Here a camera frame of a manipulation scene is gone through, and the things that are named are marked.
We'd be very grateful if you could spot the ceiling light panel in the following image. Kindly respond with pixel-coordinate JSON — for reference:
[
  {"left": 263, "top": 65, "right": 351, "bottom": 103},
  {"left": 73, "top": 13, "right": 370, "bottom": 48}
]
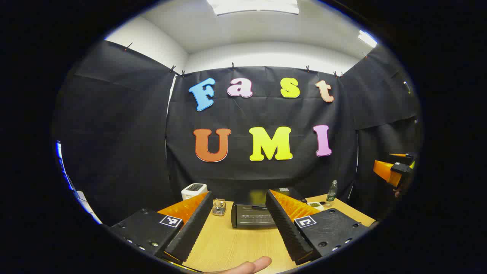
[
  {"left": 207, "top": 0, "right": 300, "bottom": 16},
  {"left": 358, "top": 30, "right": 378, "bottom": 48}
]

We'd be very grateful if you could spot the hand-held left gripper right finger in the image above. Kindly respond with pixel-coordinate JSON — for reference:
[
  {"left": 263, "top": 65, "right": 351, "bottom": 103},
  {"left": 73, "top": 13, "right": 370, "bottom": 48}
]
[{"left": 265, "top": 190, "right": 377, "bottom": 266}]

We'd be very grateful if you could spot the black electric oven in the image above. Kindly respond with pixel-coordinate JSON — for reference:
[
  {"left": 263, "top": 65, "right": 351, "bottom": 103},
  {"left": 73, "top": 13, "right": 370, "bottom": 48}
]
[{"left": 231, "top": 187, "right": 307, "bottom": 229}]

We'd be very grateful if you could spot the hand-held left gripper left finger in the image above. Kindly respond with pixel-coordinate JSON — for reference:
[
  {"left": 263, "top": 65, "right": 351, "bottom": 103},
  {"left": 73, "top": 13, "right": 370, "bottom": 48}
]
[{"left": 108, "top": 191, "right": 213, "bottom": 265}]

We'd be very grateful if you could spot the black backdrop cloth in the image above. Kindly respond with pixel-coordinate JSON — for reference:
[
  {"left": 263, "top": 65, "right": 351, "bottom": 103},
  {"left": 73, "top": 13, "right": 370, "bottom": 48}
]
[{"left": 51, "top": 40, "right": 423, "bottom": 227}]

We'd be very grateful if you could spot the white toaster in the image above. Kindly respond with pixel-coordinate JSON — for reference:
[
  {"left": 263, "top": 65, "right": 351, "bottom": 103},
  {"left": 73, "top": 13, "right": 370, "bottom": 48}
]
[{"left": 181, "top": 183, "right": 208, "bottom": 201}]

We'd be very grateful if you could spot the metal wire mesh holder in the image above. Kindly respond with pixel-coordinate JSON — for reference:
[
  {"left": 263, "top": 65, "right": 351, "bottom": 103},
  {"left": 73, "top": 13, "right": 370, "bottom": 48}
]
[{"left": 212, "top": 198, "right": 227, "bottom": 217}]

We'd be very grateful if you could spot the clear plastic water bottle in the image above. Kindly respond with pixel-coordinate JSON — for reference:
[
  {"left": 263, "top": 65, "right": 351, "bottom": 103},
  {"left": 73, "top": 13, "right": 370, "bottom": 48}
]
[{"left": 326, "top": 180, "right": 338, "bottom": 206}]

